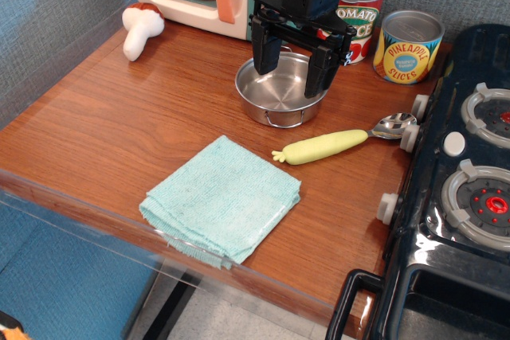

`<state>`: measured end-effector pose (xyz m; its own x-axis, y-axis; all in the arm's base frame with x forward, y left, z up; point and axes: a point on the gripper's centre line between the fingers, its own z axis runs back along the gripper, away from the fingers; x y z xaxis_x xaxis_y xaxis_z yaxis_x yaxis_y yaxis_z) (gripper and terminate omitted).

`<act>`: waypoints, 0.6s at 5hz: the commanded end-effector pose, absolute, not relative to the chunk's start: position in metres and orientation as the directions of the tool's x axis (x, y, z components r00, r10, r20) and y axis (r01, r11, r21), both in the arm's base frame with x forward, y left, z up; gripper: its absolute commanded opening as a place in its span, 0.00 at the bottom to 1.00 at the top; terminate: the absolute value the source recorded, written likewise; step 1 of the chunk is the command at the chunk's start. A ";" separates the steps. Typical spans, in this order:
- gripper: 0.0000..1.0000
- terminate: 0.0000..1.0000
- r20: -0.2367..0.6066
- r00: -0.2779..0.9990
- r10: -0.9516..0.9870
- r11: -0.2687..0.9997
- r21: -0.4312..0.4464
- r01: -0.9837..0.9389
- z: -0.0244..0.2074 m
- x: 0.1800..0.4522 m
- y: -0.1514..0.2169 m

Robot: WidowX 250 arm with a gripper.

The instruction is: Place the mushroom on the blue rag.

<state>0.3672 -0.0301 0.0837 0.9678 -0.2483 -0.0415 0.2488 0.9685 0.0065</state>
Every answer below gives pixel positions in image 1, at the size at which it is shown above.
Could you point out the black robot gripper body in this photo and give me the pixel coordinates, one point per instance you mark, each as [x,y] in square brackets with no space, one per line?
[307,23]

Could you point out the tomato sauce can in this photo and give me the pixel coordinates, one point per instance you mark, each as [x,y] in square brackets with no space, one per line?
[362,15]

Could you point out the pineapple slices can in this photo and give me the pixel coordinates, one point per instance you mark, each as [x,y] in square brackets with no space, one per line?
[408,45]

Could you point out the white plush mushroom brown cap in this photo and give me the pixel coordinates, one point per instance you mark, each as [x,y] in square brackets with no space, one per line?
[142,21]

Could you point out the spoon with yellow-green handle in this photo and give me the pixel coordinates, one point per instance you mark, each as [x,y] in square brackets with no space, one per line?
[323,146]

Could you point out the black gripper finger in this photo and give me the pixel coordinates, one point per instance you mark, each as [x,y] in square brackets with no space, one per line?
[323,65]
[266,46]

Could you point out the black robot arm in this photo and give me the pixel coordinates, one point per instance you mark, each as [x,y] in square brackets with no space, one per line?
[312,25]

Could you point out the small steel pot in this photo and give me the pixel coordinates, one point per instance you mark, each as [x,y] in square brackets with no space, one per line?
[276,99]

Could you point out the light blue folded cloth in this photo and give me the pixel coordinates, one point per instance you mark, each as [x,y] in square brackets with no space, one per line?
[219,206]

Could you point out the black toy stove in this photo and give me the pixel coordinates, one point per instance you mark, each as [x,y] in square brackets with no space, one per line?
[447,255]

